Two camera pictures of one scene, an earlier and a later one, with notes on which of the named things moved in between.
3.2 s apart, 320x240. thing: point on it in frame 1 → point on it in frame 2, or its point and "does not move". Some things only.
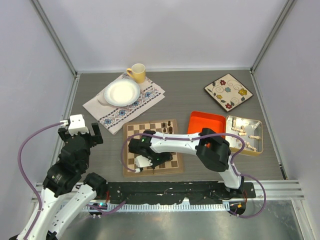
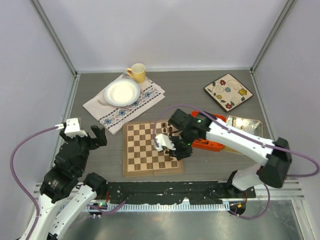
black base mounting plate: (175, 192) does not move
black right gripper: (168, 156) → (180, 153)
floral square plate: (228, 92) does not move
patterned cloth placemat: (113, 117) does not move
